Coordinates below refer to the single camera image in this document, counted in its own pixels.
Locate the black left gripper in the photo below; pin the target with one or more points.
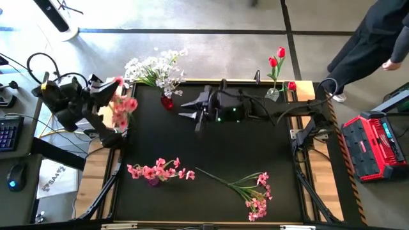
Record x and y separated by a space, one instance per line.
81 96

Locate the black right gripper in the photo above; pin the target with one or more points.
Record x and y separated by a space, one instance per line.
228 107

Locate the red glass vase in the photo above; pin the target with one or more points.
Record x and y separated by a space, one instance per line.
167 103

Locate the pink artificial flower bunch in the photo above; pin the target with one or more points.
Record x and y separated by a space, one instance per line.
255 202
150 172
126 105

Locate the purple glass vase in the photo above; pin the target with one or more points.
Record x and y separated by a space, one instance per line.
154 182

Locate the red artificial tulip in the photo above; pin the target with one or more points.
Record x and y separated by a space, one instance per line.
291 85
281 51
273 61

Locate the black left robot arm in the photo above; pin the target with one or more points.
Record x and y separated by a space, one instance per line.
60 102

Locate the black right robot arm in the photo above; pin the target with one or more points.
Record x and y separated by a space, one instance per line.
287 110

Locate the clear glass vase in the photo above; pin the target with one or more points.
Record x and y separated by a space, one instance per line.
272 95

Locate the black table mat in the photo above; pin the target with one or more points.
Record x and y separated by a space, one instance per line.
207 143

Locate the yellow tag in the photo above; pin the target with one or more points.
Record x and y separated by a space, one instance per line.
43 85

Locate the white-based floor stand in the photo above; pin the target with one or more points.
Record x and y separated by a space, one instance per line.
71 34

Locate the black table clamp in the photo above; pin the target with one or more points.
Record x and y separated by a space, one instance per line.
257 76

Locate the grey desk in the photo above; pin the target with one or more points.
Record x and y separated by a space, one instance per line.
19 105

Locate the black tripod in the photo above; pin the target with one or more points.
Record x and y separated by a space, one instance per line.
64 6

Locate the black desk microphone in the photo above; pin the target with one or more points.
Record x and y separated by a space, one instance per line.
12 84

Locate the black desk stand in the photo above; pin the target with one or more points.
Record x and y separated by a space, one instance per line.
8 102

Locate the black computer keyboard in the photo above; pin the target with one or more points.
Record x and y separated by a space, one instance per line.
9 134

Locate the white printed paper sheet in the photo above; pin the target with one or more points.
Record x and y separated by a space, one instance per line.
64 185

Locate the black computer mouse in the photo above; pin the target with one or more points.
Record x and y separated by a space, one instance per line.
16 175

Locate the small metal fitting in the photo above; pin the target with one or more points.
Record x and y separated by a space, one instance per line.
40 218

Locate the black hazard-striped floor mat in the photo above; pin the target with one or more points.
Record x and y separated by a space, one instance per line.
338 191

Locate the person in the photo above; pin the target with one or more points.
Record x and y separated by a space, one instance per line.
367 48

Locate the red and black tool case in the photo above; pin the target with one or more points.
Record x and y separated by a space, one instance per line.
374 159

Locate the grey metal cart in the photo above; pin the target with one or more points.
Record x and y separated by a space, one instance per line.
393 100

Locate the white metal bracket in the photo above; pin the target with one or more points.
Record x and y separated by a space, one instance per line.
118 226
297 227

